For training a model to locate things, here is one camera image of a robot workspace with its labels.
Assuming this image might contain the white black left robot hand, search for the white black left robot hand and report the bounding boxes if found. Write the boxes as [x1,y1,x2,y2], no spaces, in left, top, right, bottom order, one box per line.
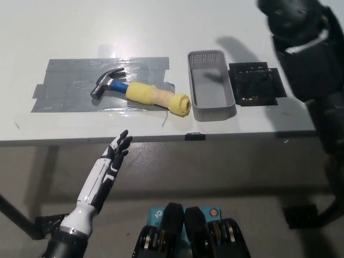
[77,130,133,215]

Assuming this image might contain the blue hammer with yellow wrap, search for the blue hammer with yellow wrap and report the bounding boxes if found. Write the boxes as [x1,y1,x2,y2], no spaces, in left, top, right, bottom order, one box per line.
[90,68,192,118]

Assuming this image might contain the black teal robot body blocks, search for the black teal robot body blocks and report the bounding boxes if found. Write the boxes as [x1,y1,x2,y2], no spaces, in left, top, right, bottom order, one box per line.
[131,203,251,258]

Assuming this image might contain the gray perforated plastic container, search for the gray perforated plastic container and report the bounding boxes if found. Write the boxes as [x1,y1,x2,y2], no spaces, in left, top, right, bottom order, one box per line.
[187,50,238,123]

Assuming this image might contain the black tape patch on desk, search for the black tape patch on desk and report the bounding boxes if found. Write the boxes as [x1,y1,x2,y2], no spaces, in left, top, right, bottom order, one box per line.
[227,61,287,107]

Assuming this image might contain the black table leg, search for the black table leg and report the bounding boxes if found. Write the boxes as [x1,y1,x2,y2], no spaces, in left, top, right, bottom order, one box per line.
[0,192,36,240]
[317,193,344,224]

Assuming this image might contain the gray duct tape patch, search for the gray duct tape patch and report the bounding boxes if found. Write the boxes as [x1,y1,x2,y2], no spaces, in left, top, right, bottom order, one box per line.
[30,56,177,114]

